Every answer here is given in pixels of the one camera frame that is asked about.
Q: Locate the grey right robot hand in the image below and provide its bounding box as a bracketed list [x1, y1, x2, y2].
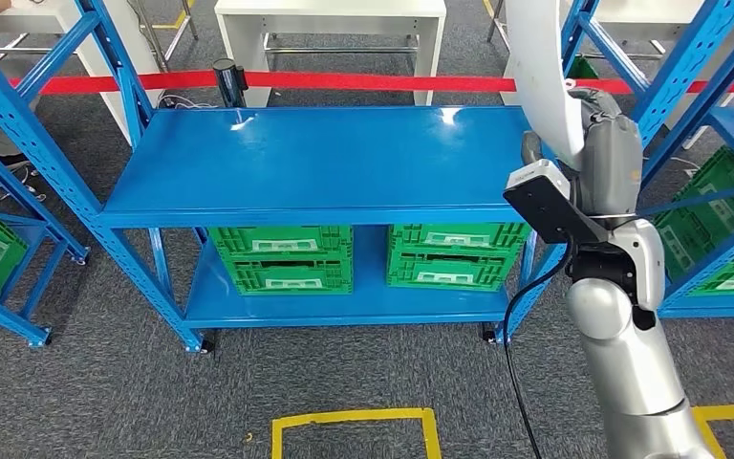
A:
[520, 87, 645, 220]

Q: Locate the white curved plastic part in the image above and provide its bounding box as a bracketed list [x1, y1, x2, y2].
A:
[505, 0, 587, 172]

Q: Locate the white table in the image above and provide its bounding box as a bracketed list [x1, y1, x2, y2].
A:
[0, 0, 162, 147]
[500, 0, 734, 153]
[213, 0, 448, 108]

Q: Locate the red barrier belt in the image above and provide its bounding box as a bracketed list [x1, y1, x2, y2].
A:
[0, 69, 734, 98]

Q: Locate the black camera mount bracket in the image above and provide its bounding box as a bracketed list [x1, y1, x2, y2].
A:
[503, 179, 609, 247]

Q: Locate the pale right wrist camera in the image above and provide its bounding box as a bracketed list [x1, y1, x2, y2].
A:
[505, 158, 572, 192]

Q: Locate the black camera cable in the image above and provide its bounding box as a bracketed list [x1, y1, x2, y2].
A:
[501, 243, 574, 459]

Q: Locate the black barrier post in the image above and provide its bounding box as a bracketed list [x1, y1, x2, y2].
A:
[211, 57, 248, 109]

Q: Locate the chrome table frame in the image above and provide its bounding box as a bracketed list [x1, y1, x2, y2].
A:
[129, 0, 201, 72]

